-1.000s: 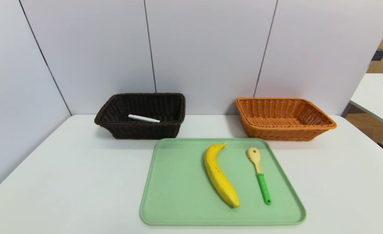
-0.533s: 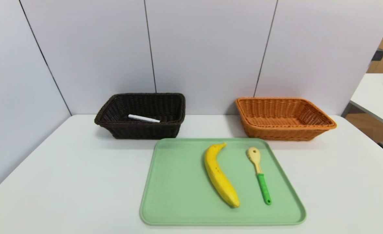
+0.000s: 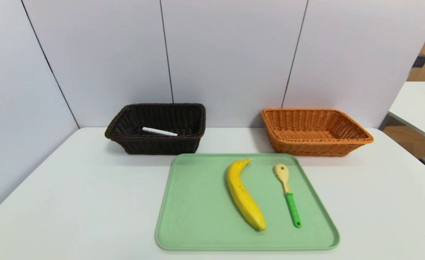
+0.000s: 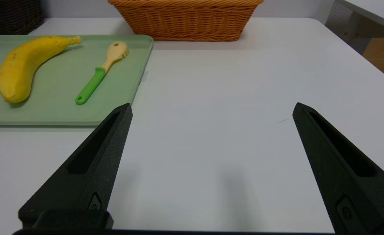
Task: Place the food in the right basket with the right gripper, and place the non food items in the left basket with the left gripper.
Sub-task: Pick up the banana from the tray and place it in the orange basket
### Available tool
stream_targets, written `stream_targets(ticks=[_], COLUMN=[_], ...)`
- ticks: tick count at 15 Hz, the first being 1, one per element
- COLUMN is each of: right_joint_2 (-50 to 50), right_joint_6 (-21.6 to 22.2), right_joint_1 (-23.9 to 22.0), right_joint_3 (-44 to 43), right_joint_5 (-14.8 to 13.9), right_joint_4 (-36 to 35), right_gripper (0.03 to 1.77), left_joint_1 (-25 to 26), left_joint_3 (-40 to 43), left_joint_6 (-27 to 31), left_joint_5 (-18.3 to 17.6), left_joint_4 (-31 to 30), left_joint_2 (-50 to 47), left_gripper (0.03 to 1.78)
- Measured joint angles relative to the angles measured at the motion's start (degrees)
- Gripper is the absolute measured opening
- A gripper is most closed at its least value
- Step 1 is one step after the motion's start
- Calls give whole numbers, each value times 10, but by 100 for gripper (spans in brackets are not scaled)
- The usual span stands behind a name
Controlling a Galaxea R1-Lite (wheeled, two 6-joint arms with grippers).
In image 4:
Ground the white perforated panel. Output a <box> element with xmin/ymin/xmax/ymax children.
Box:
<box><xmin>325</xmin><ymin>2</ymin><xmax>372</xmax><ymax>54</ymax></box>

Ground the yellow banana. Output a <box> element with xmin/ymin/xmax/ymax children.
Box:
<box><xmin>0</xmin><ymin>36</ymin><xmax>82</xmax><ymax>104</ymax></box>

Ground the light green plastic tray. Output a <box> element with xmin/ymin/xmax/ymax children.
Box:
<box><xmin>0</xmin><ymin>35</ymin><xmax>154</xmax><ymax>127</ymax></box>

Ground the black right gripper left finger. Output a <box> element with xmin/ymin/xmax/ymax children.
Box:
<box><xmin>18</xmin><ymin>102</ymin><xmax>133</xmax><ymax>228</ymax></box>

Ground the beige spatula with green handle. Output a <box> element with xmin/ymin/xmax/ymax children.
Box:
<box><xmin>75</xmin><ymin>41</ymin><xmax>129</xmax><ymax>105</ymax></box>

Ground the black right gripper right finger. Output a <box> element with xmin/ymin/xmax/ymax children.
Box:
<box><xmin>292</xmin><ymin>102</ymin><xmax>384</xmax><ymax>233</ymax></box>

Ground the white side table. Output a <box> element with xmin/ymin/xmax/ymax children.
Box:
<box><xmin>335</xmin><ymin>0</ymin><xmax>384</xmax><ymax>31</ymax></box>

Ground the dark brown wicker basket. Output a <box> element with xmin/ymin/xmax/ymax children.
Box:
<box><xmin>0</xmin><ymin>0</ymin><xmax>46</xmax><ymax>36</ymax></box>

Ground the orange wicker basket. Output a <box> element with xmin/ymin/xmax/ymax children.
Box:
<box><xmin>108</xmin><ymin>0</ymin><xmax>264</xmax><ymax>42</ymax></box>

